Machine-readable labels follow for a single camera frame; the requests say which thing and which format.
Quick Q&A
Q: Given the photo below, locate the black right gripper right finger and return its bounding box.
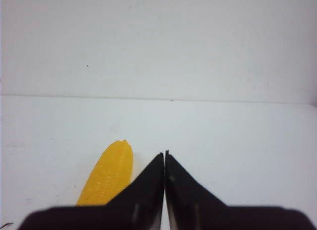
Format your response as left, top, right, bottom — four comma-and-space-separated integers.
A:
165, 151, 316, 230

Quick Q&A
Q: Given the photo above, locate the yellow toy corn cob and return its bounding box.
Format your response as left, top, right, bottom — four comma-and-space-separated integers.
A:
76, 140, 134, 206

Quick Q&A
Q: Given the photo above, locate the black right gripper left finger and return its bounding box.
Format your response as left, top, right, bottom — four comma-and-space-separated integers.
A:
20, 153, 164, 230

